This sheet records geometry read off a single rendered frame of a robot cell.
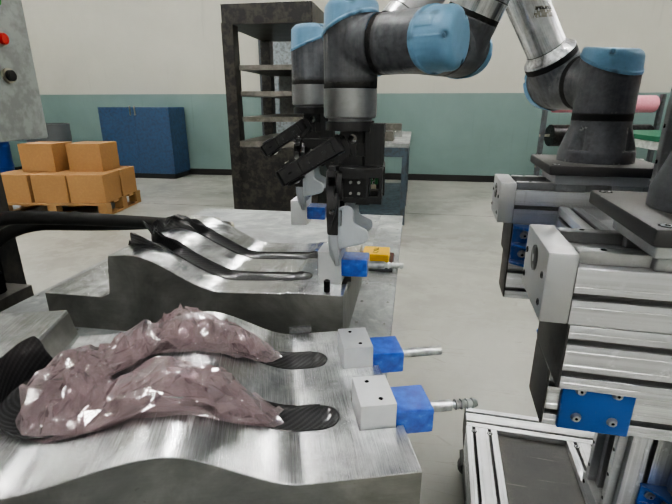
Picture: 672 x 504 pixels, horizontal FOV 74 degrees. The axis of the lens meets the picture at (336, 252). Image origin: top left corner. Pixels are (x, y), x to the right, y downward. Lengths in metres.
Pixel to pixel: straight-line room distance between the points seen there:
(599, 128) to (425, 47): 0.59
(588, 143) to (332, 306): 0.66
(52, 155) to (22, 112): 4.41
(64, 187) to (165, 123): 2.57
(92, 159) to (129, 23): 3.49
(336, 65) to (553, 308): 0.41
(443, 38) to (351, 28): 0.13
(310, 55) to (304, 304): 0.50
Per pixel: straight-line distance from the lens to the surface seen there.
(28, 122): 1.41
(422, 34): 0.58
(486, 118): 7.29
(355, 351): 0.55
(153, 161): 7.86
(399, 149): 4.39
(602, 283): 0.60
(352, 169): 0.64
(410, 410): 0.48
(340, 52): 0.64
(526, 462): 1.47
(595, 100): 1.09
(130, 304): 0.80
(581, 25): 7.59
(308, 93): 0.94
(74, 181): 5.50
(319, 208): 0.98
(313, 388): 0.52
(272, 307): 0.69
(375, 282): 0.95
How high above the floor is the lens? 1.16
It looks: 18 degrees down
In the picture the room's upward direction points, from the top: straight up
